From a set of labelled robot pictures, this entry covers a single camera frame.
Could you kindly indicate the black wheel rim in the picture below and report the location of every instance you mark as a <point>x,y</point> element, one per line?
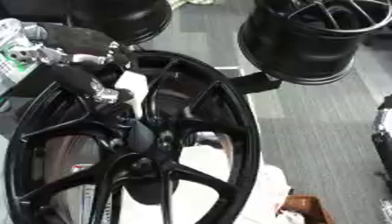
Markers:
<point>306,38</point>
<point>122,17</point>

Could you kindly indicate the black spoked wheel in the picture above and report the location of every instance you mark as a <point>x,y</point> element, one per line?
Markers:
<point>153,151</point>

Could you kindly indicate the black tripod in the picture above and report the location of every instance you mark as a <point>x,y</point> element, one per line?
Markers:
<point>383,137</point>

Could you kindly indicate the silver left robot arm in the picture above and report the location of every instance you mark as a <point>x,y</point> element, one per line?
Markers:
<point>18,49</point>

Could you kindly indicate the brown wooden stand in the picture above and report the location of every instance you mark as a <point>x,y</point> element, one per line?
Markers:
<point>306,207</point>

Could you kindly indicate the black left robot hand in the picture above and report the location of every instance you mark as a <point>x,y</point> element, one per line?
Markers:
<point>76,78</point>

